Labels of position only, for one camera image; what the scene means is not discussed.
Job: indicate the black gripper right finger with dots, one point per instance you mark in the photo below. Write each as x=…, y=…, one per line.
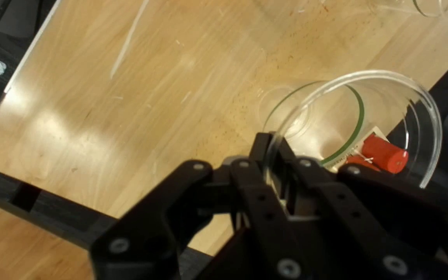
x=379, y=228

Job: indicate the red-orange stacking cylinder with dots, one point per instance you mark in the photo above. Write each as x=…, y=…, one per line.
x=384, y=156

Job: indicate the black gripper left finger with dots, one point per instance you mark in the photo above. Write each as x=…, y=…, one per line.
x=182, y=223

